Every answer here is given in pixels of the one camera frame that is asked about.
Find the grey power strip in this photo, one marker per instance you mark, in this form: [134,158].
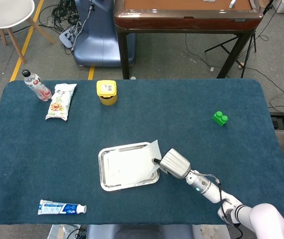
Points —
[68,37]

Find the white paper sheet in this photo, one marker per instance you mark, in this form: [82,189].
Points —
[131,164]

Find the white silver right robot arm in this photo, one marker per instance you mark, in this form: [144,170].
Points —
[206,188]

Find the black tripod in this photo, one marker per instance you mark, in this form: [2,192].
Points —
[220,44]

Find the clear bottle pink label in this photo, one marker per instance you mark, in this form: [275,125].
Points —
[37,87]

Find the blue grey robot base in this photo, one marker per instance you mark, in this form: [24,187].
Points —
[99,44]

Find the white snack bag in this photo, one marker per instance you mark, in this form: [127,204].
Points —
[59,102]

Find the white chair wooden legs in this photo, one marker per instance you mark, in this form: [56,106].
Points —
[7,12]

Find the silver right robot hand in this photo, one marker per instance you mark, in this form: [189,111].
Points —
[175,164]

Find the yellow lidded jar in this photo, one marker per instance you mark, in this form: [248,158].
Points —
[107,98]

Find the blue white toothpaste tube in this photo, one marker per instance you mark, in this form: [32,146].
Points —
[57,207]

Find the silver metal tray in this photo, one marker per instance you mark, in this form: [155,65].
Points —
[102,164]

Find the brown mahjong table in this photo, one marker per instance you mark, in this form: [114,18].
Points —
[181,22]

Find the green building block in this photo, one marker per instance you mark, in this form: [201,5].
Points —
[220,119]

